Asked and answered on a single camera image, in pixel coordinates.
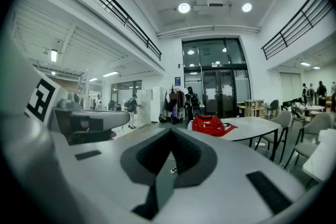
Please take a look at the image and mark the white lockers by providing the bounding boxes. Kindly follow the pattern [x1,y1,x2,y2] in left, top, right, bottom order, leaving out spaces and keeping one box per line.
[136,86,164,125]

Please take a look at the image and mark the round white table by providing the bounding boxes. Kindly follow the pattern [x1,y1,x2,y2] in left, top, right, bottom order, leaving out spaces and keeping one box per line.
[296,104,326,118]

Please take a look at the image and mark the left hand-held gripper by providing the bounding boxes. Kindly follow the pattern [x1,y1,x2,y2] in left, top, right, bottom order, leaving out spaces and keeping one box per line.
[24,76,131,145]

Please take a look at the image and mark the white ceiling air conditioner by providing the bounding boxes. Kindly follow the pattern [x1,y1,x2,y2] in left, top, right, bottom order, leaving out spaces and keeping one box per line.
[192,0,232,16]

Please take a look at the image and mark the red fabric bag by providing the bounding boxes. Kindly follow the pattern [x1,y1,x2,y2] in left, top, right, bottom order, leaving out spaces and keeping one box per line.
[192,114,238,137]

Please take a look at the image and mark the dark chair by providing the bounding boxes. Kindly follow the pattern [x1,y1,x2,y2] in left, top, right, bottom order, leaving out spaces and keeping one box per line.
[266,99,280,120]

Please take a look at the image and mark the coat rack with clothes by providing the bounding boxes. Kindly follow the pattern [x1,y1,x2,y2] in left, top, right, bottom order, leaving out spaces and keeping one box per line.
[163,84,187,125]

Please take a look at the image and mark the black framed glass door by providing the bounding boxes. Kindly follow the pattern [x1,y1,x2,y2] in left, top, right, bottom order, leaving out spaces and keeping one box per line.
[181,37,252,119]

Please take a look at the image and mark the white paper sheet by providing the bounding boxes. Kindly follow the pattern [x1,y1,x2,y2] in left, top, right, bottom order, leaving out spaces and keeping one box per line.
[222,84,234,97]
[205,87,217,101]

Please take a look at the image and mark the grey upholstered chair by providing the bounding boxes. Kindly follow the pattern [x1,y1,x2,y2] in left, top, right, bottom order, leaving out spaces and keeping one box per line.
[255,110,293,161]
[289,105,307,127]
[284,112,333,169]

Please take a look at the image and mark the black balcony railing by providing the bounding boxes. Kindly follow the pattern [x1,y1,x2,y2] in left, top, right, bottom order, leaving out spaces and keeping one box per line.
[54,0,162,61]
[261,0,334,61]

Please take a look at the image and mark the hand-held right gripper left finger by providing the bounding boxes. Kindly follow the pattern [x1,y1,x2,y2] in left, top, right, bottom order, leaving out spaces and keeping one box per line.
[51,127,174,224]

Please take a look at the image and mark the wooden slat crate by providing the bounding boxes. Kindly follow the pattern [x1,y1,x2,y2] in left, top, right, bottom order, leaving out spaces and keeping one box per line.
[244,99,266,119]

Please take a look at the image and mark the white marble table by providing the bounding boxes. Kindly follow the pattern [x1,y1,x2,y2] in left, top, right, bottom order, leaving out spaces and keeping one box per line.
[187,116,282,162]

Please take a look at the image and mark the white ceiling pipes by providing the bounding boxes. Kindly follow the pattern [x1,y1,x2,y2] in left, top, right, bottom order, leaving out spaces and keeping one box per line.
[156,24,261,39]

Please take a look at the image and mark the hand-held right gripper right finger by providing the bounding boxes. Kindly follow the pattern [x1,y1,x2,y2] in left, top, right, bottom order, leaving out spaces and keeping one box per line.
[157,127,324,224]

